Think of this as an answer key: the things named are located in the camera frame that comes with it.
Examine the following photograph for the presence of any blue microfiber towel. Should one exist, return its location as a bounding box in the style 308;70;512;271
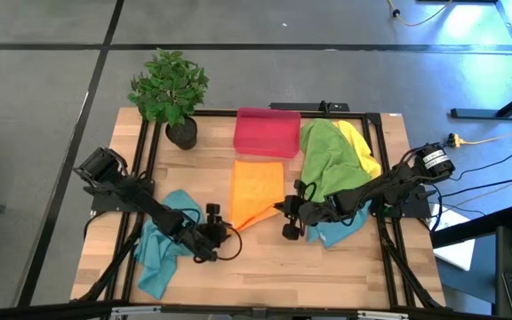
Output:
307;199;372;250

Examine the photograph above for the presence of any black bar with clamp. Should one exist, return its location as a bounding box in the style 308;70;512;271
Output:
268;100;350;113

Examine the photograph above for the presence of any yellow floor cable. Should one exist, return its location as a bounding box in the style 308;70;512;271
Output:
387;0;455;27

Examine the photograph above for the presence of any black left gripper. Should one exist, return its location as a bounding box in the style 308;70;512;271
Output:
191;203;233;262

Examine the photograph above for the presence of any yellow plug with cable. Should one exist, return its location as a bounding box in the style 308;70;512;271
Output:
446;131;512;148

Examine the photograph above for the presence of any orange microfiber towel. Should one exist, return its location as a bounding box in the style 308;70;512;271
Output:
228;159;286;232

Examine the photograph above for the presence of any crumpled teal microfiber towel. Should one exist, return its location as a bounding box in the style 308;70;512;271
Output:
133;188;204;301

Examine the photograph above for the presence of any green microfiber towel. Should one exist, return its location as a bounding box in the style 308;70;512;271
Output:
298;117;372;204

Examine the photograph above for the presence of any grey metal bracket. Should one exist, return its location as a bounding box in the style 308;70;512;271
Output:
356;309;409;320
109;304;163;317

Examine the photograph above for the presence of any white sheet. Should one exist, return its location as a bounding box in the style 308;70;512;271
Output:
431;203;477;272

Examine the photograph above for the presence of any black desk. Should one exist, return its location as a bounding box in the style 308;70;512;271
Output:
431;206;512;319

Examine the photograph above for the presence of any black cable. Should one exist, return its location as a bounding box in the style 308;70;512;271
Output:
424;177;512;210
451;153;512;182

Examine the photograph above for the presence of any yellow microfiber towel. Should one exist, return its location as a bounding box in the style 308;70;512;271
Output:
333;119;382;180

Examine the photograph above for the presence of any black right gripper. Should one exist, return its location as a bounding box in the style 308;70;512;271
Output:
276;180;335;241

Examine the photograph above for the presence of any green plant in black pot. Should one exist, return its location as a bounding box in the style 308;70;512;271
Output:
126;47;211;151

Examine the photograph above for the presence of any pink plastic basket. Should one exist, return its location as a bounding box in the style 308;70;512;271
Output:
232;107;302;160

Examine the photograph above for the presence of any black aluminium table frame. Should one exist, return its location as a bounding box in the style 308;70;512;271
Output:
71;108;448;312

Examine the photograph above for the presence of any black desk leg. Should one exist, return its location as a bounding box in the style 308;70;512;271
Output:
450;82;512;120

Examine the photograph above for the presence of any black overhead crossbar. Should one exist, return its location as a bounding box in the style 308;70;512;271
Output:
0;300;512;320

